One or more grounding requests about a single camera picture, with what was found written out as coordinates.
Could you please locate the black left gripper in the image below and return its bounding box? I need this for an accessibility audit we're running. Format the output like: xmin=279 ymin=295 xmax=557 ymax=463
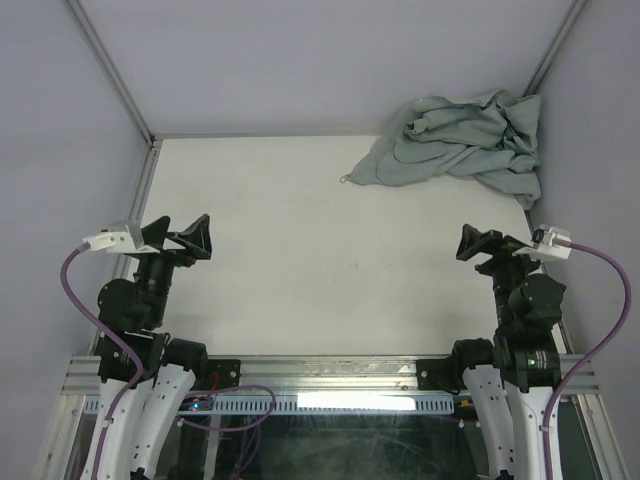
xmin=135 ymin=212 xmax=210 ymax=324

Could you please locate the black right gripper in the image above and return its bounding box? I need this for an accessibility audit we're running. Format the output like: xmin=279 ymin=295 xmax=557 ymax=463
xmin=455 ymin=222 xmax=549 ymax=328

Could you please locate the grey zip-up jacket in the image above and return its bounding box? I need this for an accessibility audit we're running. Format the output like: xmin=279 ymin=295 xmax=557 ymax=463
xmin=341 ymin=89 xmax=542 ymax=210

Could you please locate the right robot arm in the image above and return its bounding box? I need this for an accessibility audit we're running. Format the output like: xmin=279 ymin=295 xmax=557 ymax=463
xmin=447 ymin=224 xmax=566 ymax=479

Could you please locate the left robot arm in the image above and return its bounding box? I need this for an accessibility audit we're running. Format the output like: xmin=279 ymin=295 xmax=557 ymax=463
xmin=81 ymin=214 xmax=213 ymax=479

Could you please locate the black yellow connector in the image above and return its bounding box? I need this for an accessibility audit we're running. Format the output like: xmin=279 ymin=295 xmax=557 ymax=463
xmin=454 ymin=398 xmax=476 ymax=418

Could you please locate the small electronics board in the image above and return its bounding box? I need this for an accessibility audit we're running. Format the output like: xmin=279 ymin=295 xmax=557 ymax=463
xmin=184 ymin=397 xmax=213 ymax=411

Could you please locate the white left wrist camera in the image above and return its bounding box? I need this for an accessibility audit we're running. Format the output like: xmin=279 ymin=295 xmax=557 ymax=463
xmin=83 ymin=221 xmax=159 ymax=254

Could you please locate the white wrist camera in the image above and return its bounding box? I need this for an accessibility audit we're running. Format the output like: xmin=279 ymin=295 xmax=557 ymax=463
xmin=513 ymin=225 xmax=571 ymax=263
xmin=83 ymin=221 xmax=159 ymax=254

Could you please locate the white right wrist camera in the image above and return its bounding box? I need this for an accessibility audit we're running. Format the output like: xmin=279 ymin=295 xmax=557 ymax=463
xmin=513 ymin=225 xmax=571 ymax=263

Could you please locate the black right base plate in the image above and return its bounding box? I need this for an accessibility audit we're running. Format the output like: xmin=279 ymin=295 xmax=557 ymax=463
xmin=415 ymin=358 xmax=460 ymax=395

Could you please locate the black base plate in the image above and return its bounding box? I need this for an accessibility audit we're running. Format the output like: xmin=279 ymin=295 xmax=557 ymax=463
xmin=204 ymin=358 xmax=241 ymax=391
xmin=415 ymin=358 xmax=460 ymax=395

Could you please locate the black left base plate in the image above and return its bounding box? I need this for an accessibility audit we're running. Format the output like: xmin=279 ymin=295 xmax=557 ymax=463
xmin=204 ymin=358 xmax=241 ymax=391

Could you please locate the grey slotted cable duct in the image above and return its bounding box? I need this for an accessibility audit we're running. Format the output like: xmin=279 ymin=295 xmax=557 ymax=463
xmin=82 ymin=394 xmax=459 ymax=416

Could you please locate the aluminium front rail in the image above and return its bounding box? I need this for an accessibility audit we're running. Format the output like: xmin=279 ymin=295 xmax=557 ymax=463
xmin=61 ymin=355 xmax=600 ymax=395

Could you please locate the left aluminium frame post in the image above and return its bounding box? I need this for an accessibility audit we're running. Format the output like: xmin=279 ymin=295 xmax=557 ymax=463
xmin=63 ymin=0 xmax=155 ymax=148

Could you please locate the aluminium frame post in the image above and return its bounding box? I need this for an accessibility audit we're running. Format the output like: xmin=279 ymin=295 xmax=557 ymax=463
xmin=523 ymin=0 xmax=590 ymax=96
xmin=63 ymin=0 xmax=155 ymax=148

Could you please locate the right aluminium frame post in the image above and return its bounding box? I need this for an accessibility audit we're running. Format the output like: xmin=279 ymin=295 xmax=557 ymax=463
xmin=523 ymin=0 xmax=590 ymax=96

